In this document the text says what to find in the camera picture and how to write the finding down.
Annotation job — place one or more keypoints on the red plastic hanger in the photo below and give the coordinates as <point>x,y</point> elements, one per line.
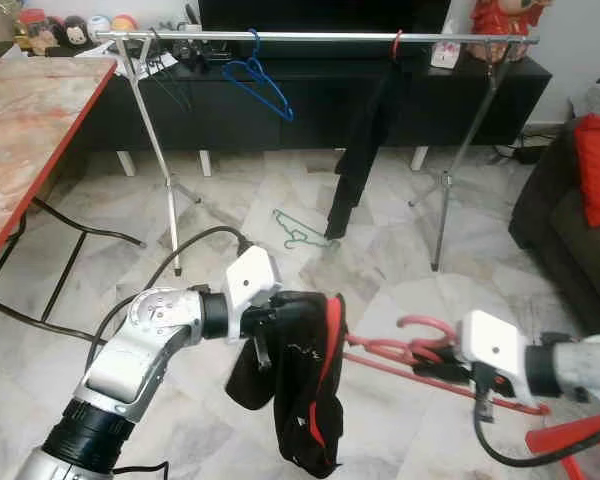
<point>400,350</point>
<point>396,46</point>

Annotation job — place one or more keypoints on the black shirt with red collar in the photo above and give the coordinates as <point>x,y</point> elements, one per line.
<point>300,400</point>

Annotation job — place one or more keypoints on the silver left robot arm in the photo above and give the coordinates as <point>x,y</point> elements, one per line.
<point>130,350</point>

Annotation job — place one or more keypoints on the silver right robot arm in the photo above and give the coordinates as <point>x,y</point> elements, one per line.
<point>580,365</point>

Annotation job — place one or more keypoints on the green plastic hanger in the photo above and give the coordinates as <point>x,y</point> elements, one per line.
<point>315,238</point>

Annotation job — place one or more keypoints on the blue plastic hanger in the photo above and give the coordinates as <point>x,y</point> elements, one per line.
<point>275,100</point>

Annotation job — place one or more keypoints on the black plastic hanger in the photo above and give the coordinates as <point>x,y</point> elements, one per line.
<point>140,55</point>

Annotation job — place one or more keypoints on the red plastic stool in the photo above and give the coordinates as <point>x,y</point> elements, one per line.
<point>570,438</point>

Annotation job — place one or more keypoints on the dark grey fabric sofa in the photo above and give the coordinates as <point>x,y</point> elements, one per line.
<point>555,230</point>

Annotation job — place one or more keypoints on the black shirt with green logo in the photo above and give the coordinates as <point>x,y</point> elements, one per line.
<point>365,140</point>

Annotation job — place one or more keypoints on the black TV console cabinet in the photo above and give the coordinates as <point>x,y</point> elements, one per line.
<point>310,110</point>

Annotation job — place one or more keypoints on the black power adapter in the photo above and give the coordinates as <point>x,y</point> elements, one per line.
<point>518,153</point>

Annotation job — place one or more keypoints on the silver metal clothes rack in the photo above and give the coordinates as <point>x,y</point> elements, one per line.
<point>320,36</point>

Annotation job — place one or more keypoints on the white pink tissue pack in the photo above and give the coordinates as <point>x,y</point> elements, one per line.
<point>444,55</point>

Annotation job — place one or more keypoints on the black flat television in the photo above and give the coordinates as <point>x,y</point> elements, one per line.
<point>320,12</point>

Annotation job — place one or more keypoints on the marble top folding table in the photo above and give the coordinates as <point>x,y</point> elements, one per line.
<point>30,130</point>

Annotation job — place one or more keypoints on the orange and red plush toy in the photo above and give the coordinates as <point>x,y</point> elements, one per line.
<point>123,22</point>

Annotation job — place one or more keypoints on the red robed figurine statue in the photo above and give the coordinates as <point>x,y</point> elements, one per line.
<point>510,22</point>

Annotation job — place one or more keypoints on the black mouse plush toy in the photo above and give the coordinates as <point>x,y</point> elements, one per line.
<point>75,32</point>

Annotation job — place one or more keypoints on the glass jar with red lid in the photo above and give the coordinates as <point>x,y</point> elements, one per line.
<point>37,30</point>

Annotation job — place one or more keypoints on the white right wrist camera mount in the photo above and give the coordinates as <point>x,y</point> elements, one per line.
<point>492,345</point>

